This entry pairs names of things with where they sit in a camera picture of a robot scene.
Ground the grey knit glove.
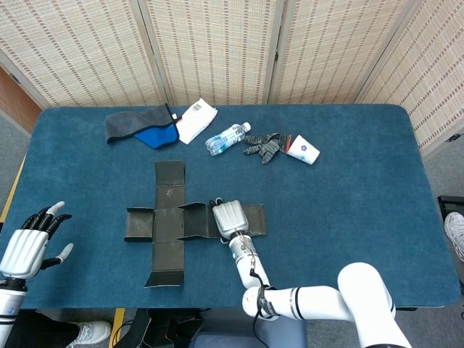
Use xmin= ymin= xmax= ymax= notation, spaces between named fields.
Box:
xmin=243 ymin=133 xmax=294 ymax=167

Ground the grey towel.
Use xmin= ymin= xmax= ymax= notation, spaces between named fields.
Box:
xmin=104 ymin=103 xmax=174 ymax=145

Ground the blue cloth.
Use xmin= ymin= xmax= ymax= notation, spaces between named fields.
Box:
xmin=133 ymin=123 xmax=181 ymax=150

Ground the white tissue pack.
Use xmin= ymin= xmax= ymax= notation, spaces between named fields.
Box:
xmin=173 ymin=100 xmax=219 ymax=145

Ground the white sneaker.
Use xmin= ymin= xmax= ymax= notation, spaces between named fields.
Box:
xmin=443 ymin=212 xmax=464 ymax=262
xmin=70 ymin=320 xmax=112 ymax=346

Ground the black trouser leg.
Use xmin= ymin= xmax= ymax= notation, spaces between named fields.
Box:
xmin=7 ymin=310 xmax=80 ymax=348

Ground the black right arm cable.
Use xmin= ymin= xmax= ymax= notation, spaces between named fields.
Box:
xmin=248 ymin=249 xmax=278 ymax=348

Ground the white paper cup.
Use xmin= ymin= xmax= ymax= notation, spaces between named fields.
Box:
xmin=288 ymin=134 xmax=320 ymax=166

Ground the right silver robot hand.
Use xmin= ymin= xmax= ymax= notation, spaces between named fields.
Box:
xmin=210 ymin=197 xmax=251 ymax=244

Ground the black bag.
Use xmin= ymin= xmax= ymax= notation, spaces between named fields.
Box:
xmin=119 ymin=307 xmax=213 ymax=348

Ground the clear plastic water bottle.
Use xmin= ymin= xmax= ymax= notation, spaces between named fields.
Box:
xmin=205 ymin=122 xmax=252 ymax=157

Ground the black paper box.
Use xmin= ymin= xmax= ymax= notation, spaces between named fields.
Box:
xmin=124 ymin=160 xmax=268 ymax=289

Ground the blue chair seat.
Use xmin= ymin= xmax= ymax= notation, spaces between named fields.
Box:
xmin=187 ymin=318 xmax=308 ymax=348

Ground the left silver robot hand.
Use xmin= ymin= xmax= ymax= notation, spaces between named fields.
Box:
xmin=0 ymin=201 xmax=75 ymax=280

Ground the brown wooden door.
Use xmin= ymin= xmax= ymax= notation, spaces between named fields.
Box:
xmin=0 ymin=67 xmax=44 ymax=134

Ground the woven folding screen panel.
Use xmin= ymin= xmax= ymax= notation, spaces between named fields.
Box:
xmin=268 ymin=0 xmax=423 ymax=106
xmin=357 ymin=0 xmax=464 ymax=157
xmin=139 ymin=0 xmax=287 ymax=107
xmin=0 ymin=0 xmax=164 ymax=109

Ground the black case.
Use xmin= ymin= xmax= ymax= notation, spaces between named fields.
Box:
xmin=437 ymin=194 xmax=464 ymax=220

